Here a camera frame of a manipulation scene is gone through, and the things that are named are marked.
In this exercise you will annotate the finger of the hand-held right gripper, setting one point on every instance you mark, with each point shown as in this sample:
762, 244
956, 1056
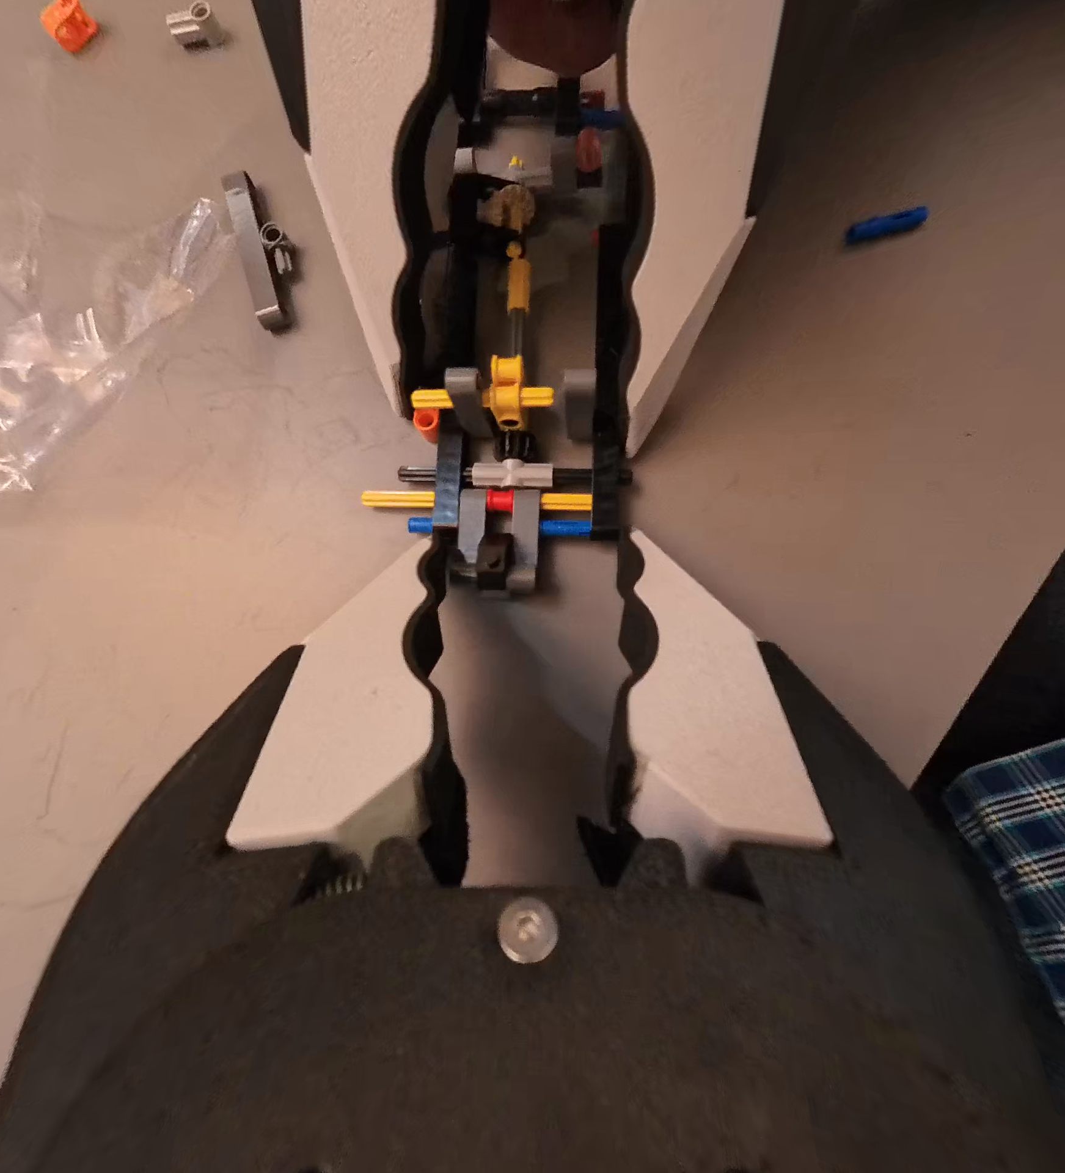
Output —
358, 137
697, 137

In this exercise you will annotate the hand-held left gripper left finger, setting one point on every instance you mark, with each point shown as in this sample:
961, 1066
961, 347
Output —
330, 733

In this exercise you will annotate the clear plastic bag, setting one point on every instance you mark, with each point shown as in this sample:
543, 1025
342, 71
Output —
36, 366

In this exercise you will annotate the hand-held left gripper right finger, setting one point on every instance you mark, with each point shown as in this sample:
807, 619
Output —
724, 733

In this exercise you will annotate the grey lego beam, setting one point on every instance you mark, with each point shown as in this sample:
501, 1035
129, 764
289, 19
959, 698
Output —
252, 266

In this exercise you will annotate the person's right hand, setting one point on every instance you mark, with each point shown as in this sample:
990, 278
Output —
550, 31

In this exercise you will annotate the small dark grey lego connector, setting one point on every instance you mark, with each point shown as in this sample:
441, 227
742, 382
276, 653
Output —
276, 247

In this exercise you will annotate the black lego drive shaft assembly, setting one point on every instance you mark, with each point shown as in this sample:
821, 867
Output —
505, 394

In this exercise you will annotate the blue lego pin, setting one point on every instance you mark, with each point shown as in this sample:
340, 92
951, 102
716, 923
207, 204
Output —
885, 225

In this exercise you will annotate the blue plaid shirt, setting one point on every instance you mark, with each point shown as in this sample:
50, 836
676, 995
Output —
1044, 871

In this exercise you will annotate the orange lego connector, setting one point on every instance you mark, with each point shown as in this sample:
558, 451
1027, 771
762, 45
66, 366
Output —
69, 23

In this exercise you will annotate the light grey lego connector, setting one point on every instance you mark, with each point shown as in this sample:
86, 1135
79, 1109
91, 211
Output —
192, 26

